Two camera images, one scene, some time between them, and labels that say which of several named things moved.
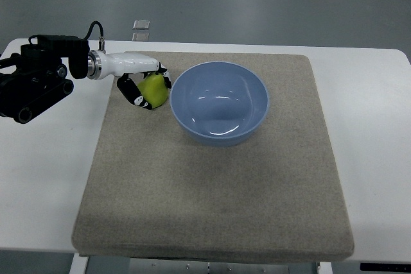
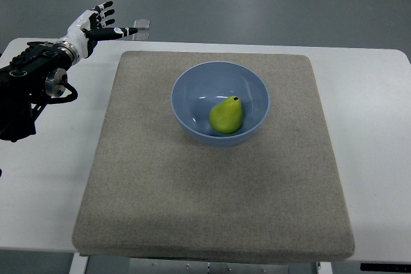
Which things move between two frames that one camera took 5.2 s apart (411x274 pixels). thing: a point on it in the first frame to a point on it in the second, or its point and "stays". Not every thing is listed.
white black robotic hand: [100, 65] to [88, 28]
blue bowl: [219, 104] stays
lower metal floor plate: [140, 36] stays
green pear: [155, 89] to [227, 116]
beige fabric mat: [151, 193] stays
